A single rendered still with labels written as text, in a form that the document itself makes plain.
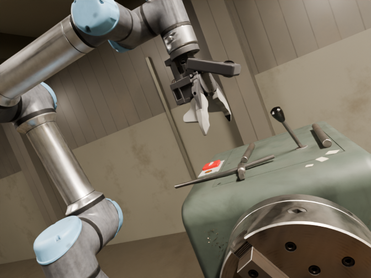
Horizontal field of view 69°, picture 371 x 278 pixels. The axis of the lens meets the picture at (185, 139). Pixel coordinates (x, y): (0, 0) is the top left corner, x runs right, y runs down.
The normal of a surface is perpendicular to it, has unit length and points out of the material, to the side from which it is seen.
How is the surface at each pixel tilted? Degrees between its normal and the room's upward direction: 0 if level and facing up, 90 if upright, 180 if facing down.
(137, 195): 90
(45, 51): 103
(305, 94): 90
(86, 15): 90
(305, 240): 90
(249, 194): 48
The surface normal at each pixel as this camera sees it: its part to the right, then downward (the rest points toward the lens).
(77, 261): 0.69, -0.21
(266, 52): -0.36, 0.22
